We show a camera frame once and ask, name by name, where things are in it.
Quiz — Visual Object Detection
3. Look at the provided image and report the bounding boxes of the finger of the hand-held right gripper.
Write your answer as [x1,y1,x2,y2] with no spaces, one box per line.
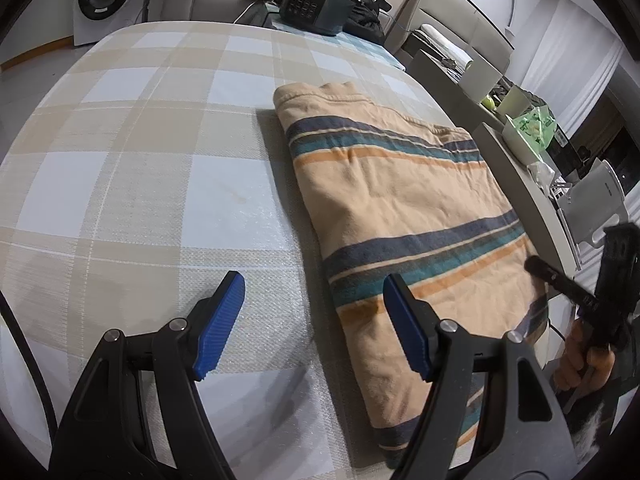
[523,254,599,316]

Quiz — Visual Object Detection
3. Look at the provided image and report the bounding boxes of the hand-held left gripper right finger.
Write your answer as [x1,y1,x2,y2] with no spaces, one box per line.
[382,273,576,480]

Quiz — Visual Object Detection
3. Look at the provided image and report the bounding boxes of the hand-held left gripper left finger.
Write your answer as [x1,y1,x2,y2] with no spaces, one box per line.
[47,270,247,480]

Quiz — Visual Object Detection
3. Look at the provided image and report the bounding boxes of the beige striped garment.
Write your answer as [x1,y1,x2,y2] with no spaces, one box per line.
[272,81,551,453]

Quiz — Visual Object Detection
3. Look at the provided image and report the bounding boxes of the person's right forearm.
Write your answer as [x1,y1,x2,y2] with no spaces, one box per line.
[562,385,627,461]

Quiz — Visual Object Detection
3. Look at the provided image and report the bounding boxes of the person's right hand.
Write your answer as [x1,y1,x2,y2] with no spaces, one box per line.
[555,321,616,393]

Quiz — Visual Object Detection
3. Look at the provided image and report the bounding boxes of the grey curved counter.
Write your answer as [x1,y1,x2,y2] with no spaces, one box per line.
[472,122,584,272]

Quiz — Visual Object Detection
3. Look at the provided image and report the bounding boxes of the white curtain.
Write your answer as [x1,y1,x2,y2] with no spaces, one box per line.
[520,0,627,137]

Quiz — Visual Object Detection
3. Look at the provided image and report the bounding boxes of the beige couch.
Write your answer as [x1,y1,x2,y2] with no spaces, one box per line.
[390,0,517,67]

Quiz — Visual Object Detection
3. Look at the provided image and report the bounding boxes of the black appliance with red display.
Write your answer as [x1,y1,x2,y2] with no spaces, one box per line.
[278,0,357,37]

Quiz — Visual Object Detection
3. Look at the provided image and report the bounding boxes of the black cable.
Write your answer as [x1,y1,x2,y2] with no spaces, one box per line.
[0,292,59,442]

